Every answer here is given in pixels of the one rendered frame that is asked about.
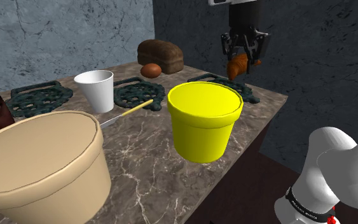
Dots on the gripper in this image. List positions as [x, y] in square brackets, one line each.
[243, 17]

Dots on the golden brown croissant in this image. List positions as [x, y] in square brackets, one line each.
[237, 66]

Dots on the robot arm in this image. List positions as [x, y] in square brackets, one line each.
[327, 161]

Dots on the dark green lattice trivet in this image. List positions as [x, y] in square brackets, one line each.
[39, 99]
[138, 93]
[243, 90]

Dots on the brown bread loaf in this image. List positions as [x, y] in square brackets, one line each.
[160, 54]

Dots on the yellow plastic pot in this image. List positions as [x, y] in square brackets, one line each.
[202, 124]

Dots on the brown egg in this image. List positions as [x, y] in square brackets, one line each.
[150, 70]

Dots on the white paper cup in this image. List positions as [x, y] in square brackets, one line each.
[99, 93]

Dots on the beige round tub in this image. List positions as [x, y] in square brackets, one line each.
[39, 167]

